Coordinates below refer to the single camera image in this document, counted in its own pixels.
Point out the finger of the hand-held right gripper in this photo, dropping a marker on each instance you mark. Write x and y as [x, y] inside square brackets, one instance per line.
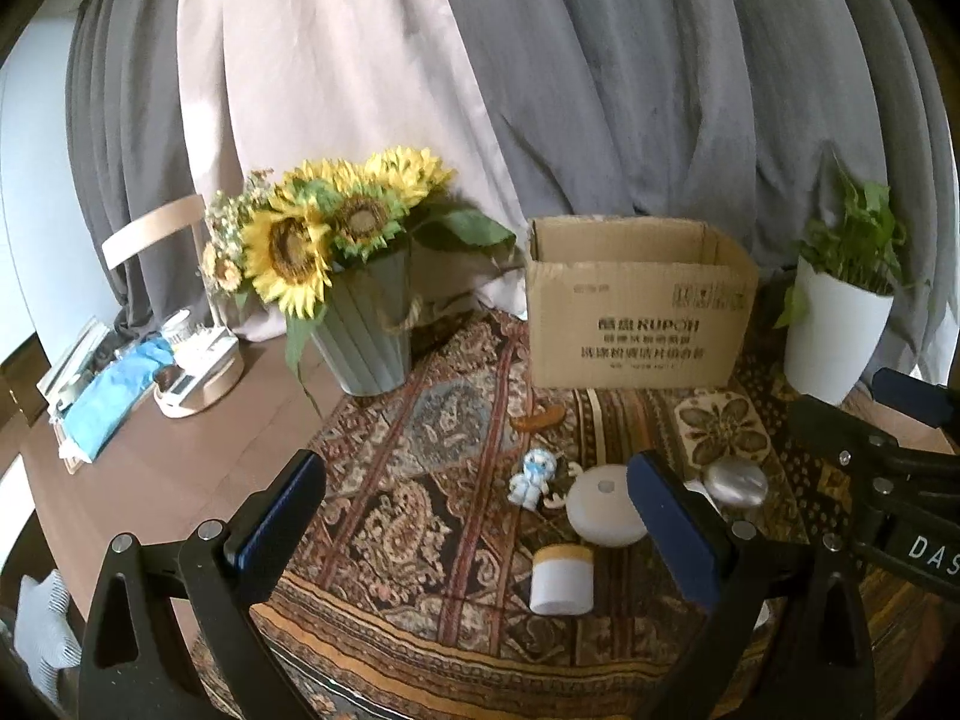
[919, 396]
[840, 431]

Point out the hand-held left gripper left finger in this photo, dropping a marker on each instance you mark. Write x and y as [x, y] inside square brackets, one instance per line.
[276, 521]

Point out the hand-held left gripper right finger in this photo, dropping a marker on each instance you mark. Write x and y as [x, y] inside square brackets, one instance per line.
[671, 532]

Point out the round white puck device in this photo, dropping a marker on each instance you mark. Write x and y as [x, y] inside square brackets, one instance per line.
[604, 506]

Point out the white jar with yellow lid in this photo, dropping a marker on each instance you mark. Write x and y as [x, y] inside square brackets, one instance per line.
[561, 585]

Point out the small white blue figurine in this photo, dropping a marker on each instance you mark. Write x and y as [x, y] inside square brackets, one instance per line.
[532, 476]

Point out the brown cardboard box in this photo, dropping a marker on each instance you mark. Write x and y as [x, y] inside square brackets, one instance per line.
[637, 315]

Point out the white plant pot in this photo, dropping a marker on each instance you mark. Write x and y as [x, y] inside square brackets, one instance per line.
[832, 337]

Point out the patterned paisley table cloth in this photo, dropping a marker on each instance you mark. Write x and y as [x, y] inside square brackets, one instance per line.
[420, 465]

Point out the green leafy plant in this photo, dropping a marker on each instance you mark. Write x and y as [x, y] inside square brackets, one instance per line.
[855, 232]

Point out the blue cloth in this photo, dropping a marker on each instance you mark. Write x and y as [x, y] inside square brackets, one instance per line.
[112, 397]

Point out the grey-green ribbed vase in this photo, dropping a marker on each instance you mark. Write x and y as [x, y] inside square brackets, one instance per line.
[367, 337]

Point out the stack of white books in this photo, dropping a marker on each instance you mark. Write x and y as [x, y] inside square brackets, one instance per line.
[71, 367]

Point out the sunflower bouquet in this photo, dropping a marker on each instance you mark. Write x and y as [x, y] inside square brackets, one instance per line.
[289, 247]

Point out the round wooden desk lamp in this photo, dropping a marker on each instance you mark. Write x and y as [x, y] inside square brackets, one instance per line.
[154, 229]

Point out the wide grey curtain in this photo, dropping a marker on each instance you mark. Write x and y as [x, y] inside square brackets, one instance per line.
[675, 75]

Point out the white cabinet panel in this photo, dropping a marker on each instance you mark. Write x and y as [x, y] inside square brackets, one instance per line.
[30, 202]

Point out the pale pink curtain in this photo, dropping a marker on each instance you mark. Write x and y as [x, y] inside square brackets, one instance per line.
[315, 75]

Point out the narrow grey curtain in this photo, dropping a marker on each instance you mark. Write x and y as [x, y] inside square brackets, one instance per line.
[127, 90]

